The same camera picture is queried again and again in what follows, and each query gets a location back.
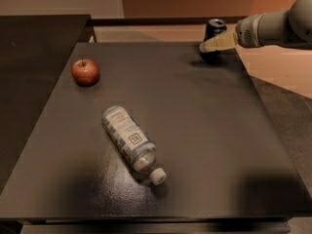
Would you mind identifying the dark pepsi can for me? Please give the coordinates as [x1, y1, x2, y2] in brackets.
[200, 19, 227, 63]

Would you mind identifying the clear plastic water bottle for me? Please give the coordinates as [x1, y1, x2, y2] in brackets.
[101, 105, 167, 185]

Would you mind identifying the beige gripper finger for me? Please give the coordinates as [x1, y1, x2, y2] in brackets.
[199, 31, 238, 53]

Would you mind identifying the red apple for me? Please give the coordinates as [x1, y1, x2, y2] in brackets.
[71, 58, 100, 86]

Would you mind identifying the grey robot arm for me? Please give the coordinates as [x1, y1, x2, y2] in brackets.
[199, 0, 312, 53]

